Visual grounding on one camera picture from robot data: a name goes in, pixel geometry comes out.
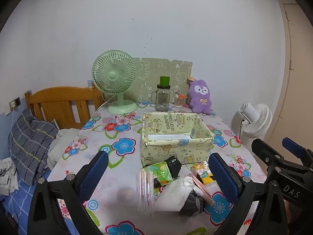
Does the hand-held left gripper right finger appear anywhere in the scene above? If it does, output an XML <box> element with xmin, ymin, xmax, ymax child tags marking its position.
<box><xmin>208</xmin><ymin>152</ymin><xmax>260</xmax><ymax>235</ymax></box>

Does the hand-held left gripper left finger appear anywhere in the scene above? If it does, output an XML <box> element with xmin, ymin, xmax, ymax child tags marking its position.
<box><xmin>27</xmin><ymin>150</ymin><xmax>109</xmax><ymax>235</ymax></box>

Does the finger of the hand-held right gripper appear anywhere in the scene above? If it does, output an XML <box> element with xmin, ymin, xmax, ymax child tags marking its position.
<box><xmin>251</xmin><ymin>138</ymin><xmax>313</xmax><ymax>177</ymax></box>
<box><xmin>282</xmin><ymin>137</ymin><xmax>313</xmax><ymax>167</ymax></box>

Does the yellow cartoon tissue packet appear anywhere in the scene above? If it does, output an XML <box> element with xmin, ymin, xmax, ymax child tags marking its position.
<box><xmin>192</xmin><ymin>162</ymin><xmax>216</xmax><ymax>185</ymax></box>

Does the black plastic bag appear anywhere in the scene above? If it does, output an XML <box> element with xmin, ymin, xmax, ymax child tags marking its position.
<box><xmin>164</xmin><ymin>155</ymin><xmax>182</xmax><ymax>178</ymax></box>

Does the clear plastic cup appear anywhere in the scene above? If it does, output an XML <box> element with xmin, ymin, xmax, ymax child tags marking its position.
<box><xmin>136</xmin><ymin>169</ymin><xmax>157</xmax><ymax>216</ymax></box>

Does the white tube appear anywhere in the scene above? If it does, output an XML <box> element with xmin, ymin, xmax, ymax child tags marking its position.
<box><xmin>154</xmin><ymin>176</ymin><xmax>196</xmax><ymax>212</ymax></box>

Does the green tissue packet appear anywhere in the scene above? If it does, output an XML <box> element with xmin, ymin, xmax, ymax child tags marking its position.
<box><xmin>143</xmin><ymin>162</ymin><xmax>174</xmax><ymax>185</ymax></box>

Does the yellow printed fabric box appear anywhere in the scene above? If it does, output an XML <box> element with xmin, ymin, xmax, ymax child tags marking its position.
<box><xmin>140</xmin><ymin>112</ymin><xmax>215</xmax><ymax>166</ymax></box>

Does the white floor fan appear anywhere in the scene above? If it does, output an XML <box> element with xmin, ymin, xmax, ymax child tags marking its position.
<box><xmin>232</xmin><ymin>101</ymin><xmax>273</xmax><ymax>155</ymax></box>

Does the white crumpled blanket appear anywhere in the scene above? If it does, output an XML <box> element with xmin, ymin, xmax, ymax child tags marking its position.
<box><xmin>48</xmin><ymin>128</ymin><xmax>82</xmax><ymax>169</ymax></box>

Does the beige door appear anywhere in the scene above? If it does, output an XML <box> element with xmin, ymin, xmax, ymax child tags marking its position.
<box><xmin>265</xmin><ymin>0</ymin><xmax>313</xmax><ymax>152</ymax></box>

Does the white card sheet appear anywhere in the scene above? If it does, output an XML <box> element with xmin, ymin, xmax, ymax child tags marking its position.
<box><xmin>147</xmin><ymin>133</ymin><xmax>192</xmax><ymax>141</ymax></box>

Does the grey plaid pillow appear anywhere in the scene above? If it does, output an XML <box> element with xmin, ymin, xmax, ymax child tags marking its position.
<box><xmin>8</xmin><ymin>108</ymin><xmax>59</xmax><ymax>186</ymax></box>

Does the blue checked bedsheet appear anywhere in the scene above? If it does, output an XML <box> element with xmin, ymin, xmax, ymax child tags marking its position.
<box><xmin>0</xmin><ymin>169</ymin><xmax>74</xmax><ymax>235</ymax></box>

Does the purple plush toy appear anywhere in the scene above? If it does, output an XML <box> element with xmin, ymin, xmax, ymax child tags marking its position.
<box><xmin>187</xmin><ymin>76</ymin><xmax>213</xmax><ymax>115</ymax></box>

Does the white grey crumpled cloth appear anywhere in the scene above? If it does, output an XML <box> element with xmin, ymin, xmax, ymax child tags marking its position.
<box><xmin>0</xmin><ymin>158</ymin><xmax>19</xmax><ymax>196</ymax></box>

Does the wooden bed headboard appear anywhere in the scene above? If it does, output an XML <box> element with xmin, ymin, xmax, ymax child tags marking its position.
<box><xmin>24</xmin><ymin>82</ymin><xmax>105</xmax><ymax>130</ymax></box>

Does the clear container with orange lid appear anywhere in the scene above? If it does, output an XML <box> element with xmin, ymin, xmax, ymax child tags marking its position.
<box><xmin>174</xmin><ymin>92</ymin><xmax>187</xmax><ymax>108</ymax></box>

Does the glass jar with green lid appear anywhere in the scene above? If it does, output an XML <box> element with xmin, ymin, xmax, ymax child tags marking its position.
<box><xmin>151</xmin><ymin>76</ymin><xmax>172</xmax><ymax>112</ymax></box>

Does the green desk fan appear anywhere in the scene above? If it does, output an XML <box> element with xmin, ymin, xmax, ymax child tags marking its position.
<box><xmin>92</xmin><ymin>50</ymin><xmax>138</xmax><ymax>114</ymax></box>

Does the grey-green printed board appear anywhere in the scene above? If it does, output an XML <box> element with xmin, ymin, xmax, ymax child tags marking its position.
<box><xmin>133</xmin><ymin>57</ymin><xmax>193</xmax><ymax>103</ymax></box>

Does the white desk fan cable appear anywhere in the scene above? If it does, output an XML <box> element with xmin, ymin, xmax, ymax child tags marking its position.
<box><xmin>95</xmin><ymin>95</ymin><xmax>114</xmax><ymax>113</ymax></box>

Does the white charging cable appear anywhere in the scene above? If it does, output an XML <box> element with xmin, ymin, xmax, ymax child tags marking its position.
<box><xmin>10</xmin><ymin>108</ymin><xmax>16</xmax><ymax>137</ymax></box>

